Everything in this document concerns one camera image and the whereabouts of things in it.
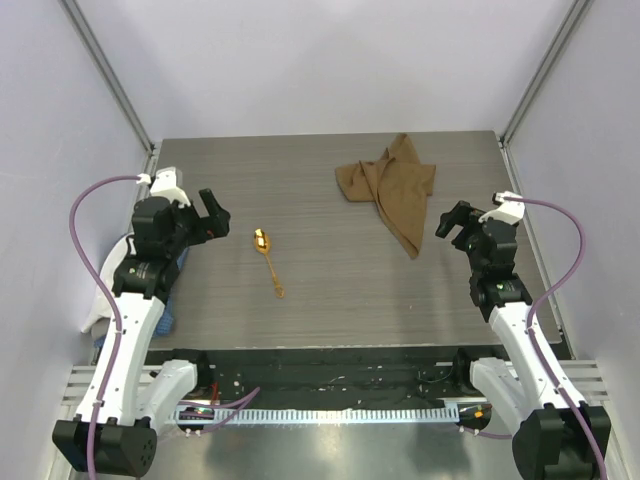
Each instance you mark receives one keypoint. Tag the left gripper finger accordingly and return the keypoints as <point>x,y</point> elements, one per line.
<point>217,225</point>
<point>211,205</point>

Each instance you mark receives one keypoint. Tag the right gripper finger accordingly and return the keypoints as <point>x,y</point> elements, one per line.
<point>448,221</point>
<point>462,211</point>

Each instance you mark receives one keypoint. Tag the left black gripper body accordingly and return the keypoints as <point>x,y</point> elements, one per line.
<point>188,230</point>

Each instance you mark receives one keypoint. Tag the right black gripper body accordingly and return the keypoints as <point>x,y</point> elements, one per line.
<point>469,240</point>

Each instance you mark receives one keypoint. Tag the gold spoon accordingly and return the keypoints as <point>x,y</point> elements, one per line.
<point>262,244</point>

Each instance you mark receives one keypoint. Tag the brown cloth napkin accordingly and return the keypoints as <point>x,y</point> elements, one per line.
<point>399,184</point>

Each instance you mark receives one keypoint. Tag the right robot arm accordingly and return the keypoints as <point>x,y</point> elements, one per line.
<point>555,433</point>

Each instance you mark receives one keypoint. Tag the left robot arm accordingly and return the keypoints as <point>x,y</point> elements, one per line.
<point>117,425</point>

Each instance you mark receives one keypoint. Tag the white cloth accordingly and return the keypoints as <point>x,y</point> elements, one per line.
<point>100,307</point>

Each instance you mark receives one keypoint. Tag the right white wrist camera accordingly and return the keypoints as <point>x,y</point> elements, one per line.
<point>509,208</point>

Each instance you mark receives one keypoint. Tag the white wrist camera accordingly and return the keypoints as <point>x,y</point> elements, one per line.
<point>166,183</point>
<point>509,208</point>

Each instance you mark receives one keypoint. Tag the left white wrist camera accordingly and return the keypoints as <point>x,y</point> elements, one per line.
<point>166,183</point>

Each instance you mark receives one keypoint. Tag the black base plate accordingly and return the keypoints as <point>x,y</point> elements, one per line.
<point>369,378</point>

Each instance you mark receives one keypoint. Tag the aluminium front rail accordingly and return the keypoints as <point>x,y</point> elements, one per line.
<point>583,374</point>

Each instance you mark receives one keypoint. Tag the slotted cable duct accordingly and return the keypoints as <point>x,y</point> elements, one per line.
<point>251,417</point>

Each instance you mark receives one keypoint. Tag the right aluminium frame post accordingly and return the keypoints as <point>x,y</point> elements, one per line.
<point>569,25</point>

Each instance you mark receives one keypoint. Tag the aluminium frame post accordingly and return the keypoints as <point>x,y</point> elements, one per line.
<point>569,25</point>
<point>79,22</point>

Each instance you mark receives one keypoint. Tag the left aluminium frame post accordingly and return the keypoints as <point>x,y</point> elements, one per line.
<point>79,22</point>

